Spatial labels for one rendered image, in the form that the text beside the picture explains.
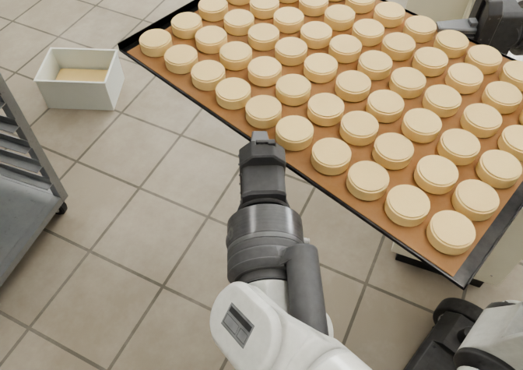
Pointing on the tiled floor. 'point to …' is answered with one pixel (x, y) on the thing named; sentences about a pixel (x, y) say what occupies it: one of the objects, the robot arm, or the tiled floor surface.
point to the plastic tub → (80, 79)
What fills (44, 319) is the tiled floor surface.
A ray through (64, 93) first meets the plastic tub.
